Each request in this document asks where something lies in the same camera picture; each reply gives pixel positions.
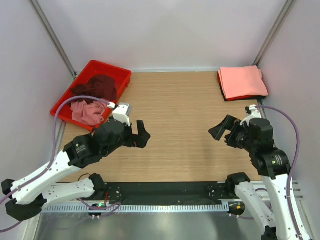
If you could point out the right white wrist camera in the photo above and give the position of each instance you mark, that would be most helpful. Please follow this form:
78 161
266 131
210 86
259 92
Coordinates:
252 112

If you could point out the slotted white cable duct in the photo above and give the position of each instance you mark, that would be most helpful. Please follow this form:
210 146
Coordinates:
81 208

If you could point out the aluminium front rail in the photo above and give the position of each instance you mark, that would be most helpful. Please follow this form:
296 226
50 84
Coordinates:
193 190

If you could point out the folded salmon pink t shirt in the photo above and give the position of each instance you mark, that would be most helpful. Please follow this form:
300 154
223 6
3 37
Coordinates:
242 81

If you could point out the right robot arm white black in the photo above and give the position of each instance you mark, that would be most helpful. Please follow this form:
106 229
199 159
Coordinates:
282 220

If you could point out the aluminium frame post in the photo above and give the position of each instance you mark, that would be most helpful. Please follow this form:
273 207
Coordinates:
279 21
52 35

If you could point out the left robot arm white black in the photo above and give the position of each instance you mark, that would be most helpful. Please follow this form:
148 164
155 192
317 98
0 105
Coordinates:
29 195

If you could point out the pink crumpled t shirt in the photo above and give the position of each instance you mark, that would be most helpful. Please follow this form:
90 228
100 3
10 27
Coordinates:
89 114

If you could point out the folded red t shirt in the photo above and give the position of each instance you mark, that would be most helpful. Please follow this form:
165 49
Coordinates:
221 87

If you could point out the left aluminium frame post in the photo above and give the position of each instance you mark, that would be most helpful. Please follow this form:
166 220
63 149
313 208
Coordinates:
52 35

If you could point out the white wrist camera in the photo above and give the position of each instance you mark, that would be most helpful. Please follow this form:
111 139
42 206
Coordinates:
252 112
122 113

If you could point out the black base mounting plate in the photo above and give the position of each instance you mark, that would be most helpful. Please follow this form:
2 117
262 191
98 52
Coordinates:
163 202

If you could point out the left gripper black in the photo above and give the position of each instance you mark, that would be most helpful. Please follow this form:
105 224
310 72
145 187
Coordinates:
139 140

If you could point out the dark maroon t shirt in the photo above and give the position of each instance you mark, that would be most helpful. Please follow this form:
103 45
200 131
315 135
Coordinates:
99 86

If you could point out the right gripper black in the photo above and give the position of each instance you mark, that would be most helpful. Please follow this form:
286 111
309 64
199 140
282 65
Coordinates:
232 124

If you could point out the right aluminium frame post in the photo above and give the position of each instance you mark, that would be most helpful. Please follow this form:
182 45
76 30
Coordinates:
279 21

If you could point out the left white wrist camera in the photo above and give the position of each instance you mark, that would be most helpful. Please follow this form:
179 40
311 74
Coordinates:
122 113

